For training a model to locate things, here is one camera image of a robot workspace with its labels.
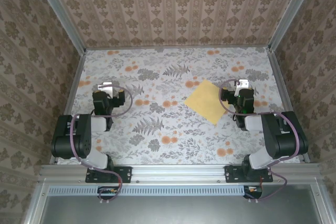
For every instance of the yellow cloth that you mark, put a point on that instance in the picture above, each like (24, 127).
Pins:
(202, 100)

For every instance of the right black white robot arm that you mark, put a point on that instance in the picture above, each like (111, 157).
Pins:
(286, 140)

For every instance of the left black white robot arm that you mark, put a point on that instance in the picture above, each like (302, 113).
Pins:
(78, 140)

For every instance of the floral table cloth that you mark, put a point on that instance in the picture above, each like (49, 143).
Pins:
(168, 150)

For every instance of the black connector board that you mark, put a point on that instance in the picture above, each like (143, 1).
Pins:
(107, 193)
(253, 193)

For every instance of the grey metal panel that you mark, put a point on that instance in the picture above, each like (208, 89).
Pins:
(170, 211)

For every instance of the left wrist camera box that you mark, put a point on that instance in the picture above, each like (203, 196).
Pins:
(105, 86)

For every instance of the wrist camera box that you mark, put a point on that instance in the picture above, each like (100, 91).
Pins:
(105, 86)
(242, 83)

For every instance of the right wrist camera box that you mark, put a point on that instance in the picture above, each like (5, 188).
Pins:
(242, 83)

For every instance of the aluminium side rail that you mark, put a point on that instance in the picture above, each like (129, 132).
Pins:
(76, 77)
(279, 77)

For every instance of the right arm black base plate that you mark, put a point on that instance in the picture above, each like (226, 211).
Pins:
(231, 174)

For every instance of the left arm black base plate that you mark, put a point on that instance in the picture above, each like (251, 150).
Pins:
(126, 174)

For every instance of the aluminium rear rail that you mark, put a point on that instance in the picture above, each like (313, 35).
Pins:
(178, 48)

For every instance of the aluminium mounting rail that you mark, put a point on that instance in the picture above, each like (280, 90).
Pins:
(178, 172)

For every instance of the aluminium frame post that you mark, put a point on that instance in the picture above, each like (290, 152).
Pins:
(59, 14)
(294, 11)

